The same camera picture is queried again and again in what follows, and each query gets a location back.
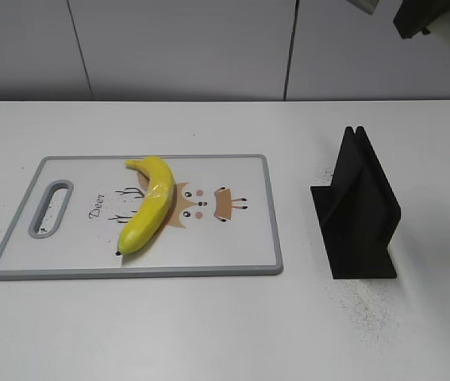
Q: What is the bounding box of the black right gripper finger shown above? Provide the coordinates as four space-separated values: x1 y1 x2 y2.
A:
393 0 450 39

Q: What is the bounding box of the black knife stand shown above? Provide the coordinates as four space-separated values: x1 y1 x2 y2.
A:
310 126 401 279

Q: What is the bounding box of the yellow plastic banana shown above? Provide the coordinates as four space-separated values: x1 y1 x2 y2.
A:
116 156 175 256

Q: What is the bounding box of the white grey-rimmed cutting board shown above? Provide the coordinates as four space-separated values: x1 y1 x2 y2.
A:
0 154 283 280

